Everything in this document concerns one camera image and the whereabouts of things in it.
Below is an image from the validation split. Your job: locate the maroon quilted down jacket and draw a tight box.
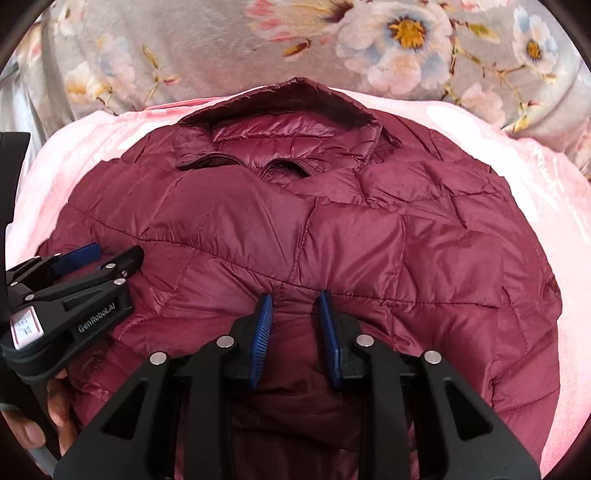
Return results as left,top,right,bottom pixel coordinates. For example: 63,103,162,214
39,79,562,479

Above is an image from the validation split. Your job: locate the person's left hand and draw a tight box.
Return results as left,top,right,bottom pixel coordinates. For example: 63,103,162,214
1,369,77,457

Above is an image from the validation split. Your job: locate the pink fleece blanket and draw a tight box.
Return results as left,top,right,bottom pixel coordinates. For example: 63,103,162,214
5,92,590,476

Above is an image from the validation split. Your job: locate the grey floral bed sheet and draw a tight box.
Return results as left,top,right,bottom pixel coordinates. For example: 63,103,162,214
1,1,590,174

